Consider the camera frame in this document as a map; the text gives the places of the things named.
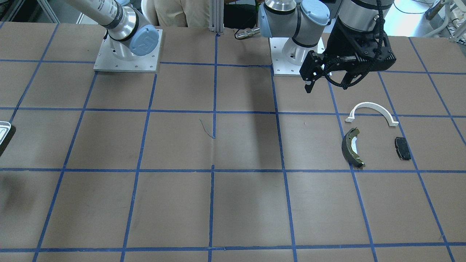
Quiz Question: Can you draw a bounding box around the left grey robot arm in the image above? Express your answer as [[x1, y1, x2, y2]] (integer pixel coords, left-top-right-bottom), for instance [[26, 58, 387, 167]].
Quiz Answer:
[[258, 0, 396, 93]]

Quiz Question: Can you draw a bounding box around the person in beige shirt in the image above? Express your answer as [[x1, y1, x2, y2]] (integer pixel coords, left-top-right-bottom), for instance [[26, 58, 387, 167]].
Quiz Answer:
[[141, 0, 211, 28]]

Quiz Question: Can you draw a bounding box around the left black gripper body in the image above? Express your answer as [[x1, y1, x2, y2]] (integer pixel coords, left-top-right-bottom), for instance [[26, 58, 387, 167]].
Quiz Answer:
[[324, 18, 396, 74]]

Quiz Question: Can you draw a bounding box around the white curved plastic bracket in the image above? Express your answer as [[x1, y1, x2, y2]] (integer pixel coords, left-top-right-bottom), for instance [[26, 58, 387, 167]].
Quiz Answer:
[[345, 102, 399, 127]]

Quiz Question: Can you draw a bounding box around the olive green brake shoe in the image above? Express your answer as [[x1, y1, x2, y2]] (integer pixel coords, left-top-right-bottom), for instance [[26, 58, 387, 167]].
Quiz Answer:
[[341, 127, 366, 168]]

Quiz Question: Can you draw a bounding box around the aluminium frame post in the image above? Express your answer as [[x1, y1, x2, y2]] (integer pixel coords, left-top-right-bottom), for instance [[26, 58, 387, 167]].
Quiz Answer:
[[208, 0, 224, 35]]

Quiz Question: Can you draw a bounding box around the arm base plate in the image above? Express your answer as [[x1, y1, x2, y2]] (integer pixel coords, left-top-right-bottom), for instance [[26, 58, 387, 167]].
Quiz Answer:
[[269, 37, 325, 77], [94, 29, 163, 73]]

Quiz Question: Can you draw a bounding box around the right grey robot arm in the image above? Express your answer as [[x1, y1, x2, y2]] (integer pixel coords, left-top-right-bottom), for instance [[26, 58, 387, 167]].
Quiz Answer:
[[65, 0, 159, 56]]

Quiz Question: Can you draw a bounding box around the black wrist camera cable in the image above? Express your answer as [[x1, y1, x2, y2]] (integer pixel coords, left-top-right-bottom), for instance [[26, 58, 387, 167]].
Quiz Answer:
[[320, 0, 385, 89]]

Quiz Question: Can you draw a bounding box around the silver ribbed metal tray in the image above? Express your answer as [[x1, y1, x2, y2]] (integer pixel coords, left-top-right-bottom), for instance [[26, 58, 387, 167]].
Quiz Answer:
[[0, 121, 16, 156]]

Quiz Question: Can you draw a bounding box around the silver metal cylinder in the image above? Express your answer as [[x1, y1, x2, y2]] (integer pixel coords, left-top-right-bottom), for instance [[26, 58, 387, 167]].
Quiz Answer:
[[234, 27, 261, 40]]

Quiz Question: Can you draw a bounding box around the black brake pad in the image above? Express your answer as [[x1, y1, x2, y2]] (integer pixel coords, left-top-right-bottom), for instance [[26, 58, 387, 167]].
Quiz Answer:
[[394, 136, 411, 160]]

